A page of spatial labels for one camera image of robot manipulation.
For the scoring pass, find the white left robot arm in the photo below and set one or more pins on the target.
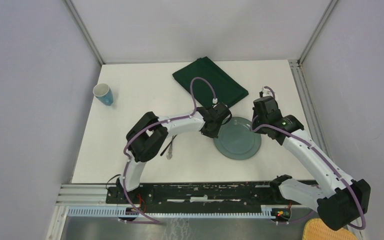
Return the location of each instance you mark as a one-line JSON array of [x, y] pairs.
[[147, 136]]

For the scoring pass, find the dark green cloth placemat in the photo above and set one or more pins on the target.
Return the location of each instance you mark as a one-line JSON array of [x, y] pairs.
[[226, 89]]

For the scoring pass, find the silver fork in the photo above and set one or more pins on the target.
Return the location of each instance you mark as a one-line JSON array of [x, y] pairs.
[[170, 149]]

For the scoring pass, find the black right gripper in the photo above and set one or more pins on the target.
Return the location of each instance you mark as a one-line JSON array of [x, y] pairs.
[[255, 113]]

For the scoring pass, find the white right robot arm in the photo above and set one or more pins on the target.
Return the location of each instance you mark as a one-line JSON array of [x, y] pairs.
[[338, 199]]

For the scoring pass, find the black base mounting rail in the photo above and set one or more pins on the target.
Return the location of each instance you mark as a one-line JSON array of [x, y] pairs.
[[199, 197]]

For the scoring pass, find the blue ceramic mug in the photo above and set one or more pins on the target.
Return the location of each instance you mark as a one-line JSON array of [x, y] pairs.
[[103, 93]]

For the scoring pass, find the teal ceramic dinner plate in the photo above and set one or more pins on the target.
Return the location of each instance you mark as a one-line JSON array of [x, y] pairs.
[[236, 141]]

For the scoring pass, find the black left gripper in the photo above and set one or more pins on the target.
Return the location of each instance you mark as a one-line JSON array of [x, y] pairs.
[[214, 134]]

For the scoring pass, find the black spoon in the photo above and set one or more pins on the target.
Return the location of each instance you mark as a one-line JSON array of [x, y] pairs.
[[168, 145]]

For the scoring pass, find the aluminium frame rails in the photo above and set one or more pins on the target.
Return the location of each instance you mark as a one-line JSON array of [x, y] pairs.
[[72, 195]]

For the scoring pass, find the yellow woven basket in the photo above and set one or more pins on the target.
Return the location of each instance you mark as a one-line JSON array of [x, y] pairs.
[[315, 229]]

